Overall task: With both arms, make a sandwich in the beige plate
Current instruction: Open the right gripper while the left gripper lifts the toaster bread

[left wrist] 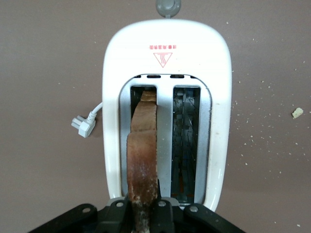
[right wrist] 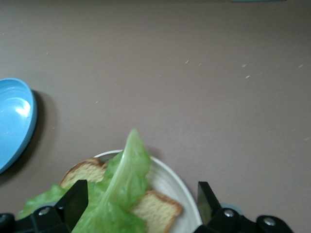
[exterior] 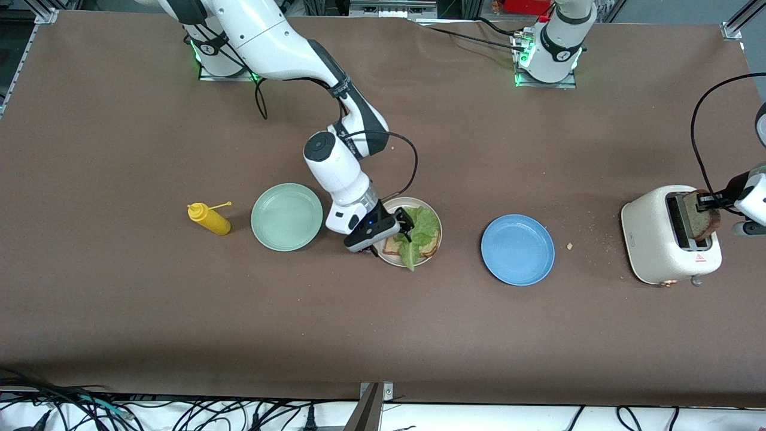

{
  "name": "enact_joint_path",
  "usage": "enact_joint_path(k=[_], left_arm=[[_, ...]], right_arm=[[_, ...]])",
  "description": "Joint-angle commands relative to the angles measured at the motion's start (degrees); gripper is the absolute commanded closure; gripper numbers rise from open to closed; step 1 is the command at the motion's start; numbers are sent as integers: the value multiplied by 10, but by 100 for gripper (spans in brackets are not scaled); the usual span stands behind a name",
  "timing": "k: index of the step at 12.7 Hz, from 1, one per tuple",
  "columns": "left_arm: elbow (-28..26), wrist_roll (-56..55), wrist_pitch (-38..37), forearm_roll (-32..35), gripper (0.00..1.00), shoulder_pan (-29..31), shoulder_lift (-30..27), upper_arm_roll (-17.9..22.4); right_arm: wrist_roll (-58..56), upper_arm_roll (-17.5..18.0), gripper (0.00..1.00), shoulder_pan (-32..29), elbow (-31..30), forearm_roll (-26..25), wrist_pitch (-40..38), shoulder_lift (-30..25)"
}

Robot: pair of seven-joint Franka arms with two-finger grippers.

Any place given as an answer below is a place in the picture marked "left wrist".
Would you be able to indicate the dark crust bread slice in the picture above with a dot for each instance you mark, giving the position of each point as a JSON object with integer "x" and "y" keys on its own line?
{"x": 142, "y": 155}

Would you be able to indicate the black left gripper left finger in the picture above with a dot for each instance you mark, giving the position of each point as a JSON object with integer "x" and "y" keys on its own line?
{"x": 107, "y": 218}

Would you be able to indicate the white toaster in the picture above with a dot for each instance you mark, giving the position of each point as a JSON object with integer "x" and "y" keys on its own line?
{"x": 167, "y": 60}

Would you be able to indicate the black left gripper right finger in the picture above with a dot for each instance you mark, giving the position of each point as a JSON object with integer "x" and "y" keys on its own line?
{"x": 184, "y": 218}

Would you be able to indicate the white toaster power plug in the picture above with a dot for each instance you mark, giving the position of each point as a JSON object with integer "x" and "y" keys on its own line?
{"x": 85, "y": 123}

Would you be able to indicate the bread crumb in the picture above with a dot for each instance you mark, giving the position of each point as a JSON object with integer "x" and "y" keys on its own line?
{"x": 297, "y": 113}

